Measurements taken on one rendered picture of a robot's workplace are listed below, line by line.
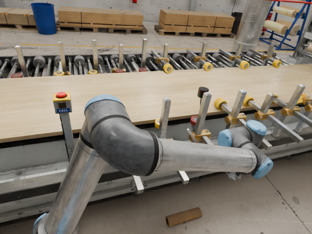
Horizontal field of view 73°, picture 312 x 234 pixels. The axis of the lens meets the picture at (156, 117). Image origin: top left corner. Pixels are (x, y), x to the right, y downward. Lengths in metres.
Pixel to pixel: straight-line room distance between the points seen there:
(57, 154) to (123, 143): 1.05
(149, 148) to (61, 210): 0.43
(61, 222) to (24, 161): 0.76
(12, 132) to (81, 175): 0.79
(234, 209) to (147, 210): 0.79
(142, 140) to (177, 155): 0.11
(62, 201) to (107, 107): 0.37
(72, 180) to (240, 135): 0.66
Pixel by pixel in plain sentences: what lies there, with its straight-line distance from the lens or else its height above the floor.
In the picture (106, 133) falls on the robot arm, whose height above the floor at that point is 1.39.
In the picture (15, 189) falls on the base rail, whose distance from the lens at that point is 1.38.
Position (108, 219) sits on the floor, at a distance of 1.96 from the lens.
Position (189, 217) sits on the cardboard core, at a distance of 1.94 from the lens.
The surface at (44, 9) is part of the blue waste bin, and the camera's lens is 6.58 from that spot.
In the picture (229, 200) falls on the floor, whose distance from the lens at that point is 2.24.
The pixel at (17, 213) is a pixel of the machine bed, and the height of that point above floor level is 0.16.
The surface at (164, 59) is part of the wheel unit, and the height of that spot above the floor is 0.96.
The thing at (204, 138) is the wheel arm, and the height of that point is 0.86.
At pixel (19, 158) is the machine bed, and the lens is 1.53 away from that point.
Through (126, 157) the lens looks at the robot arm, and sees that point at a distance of 0.49.
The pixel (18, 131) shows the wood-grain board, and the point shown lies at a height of 0.90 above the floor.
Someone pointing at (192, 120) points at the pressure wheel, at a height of 0.91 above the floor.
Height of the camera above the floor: 1.71
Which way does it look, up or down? 35 degrees down
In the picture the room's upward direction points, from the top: 7 degrees clockwise
